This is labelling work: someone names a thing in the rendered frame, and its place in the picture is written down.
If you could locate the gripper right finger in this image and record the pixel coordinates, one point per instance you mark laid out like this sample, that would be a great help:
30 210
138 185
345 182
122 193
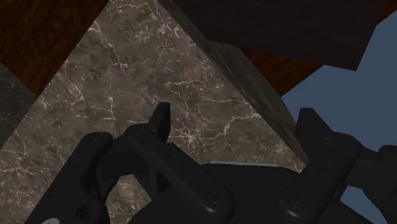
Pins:
325 161

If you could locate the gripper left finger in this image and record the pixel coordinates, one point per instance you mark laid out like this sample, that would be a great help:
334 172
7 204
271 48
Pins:
183 173

